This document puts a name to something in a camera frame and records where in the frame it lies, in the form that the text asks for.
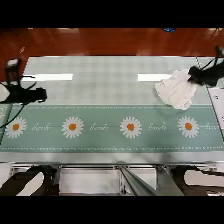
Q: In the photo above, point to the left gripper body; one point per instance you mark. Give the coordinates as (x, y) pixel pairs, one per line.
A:
(39, 95)

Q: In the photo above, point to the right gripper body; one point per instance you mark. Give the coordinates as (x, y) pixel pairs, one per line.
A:
(196, 75)

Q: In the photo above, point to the white T-shirt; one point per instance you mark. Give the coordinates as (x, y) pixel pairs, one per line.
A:
(175, 90)

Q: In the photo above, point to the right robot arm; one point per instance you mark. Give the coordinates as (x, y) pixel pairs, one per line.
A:
(213, 74)

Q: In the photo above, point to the blue round object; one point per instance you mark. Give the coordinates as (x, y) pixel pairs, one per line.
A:
(169, 30)

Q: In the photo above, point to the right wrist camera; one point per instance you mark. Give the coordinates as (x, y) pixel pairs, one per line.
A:
(218, 53)

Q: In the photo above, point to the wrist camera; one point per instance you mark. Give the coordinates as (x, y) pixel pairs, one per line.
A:
(12, 65)
(218, 53)

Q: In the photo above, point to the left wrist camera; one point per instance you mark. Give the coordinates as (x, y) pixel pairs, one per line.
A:
(12, 65)

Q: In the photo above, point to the silver frame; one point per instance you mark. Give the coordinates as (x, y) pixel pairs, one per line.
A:
(140, 181)

